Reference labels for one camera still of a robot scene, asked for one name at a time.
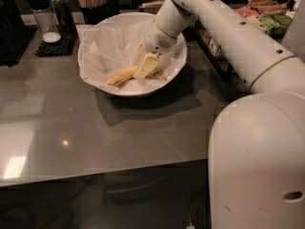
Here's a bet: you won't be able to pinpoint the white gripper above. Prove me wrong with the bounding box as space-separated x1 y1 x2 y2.
132 22 176 79

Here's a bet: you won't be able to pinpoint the yellow banana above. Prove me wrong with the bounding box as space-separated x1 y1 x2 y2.
107 66 165 86

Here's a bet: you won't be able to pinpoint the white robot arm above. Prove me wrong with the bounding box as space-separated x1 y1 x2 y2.
135 0 305 229

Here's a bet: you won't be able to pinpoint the white bowl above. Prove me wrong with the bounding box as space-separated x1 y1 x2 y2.
77 11 189 98

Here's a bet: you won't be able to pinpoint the white paper liner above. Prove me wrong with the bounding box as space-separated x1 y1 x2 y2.
75 11 188 94

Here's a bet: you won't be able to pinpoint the black condiment rack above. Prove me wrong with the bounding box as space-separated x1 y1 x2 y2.
194 21 233 80

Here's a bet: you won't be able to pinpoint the cup of wooden stirrers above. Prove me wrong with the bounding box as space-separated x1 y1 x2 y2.
77 0 108 25

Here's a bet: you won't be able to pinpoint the black rubber mat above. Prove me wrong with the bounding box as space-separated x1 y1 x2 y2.
35 31 77 57

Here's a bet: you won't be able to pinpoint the dark pepper shaker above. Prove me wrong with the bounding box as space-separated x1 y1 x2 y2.
50 0 75 31

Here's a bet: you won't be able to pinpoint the pink sweetener packets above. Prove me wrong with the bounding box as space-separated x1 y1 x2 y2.
235 6 258 17

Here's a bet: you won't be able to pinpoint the glass sugar shaker black lid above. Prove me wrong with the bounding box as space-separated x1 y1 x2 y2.
26 0 61 44

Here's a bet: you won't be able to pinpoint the large black mat left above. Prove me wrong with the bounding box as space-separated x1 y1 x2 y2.
0 25 37 67

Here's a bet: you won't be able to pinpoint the brown sugar packets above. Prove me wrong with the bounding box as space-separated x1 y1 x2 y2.
248 0 287 15

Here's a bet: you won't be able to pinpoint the green tea packets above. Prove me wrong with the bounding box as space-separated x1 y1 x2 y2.
259 13 293 38

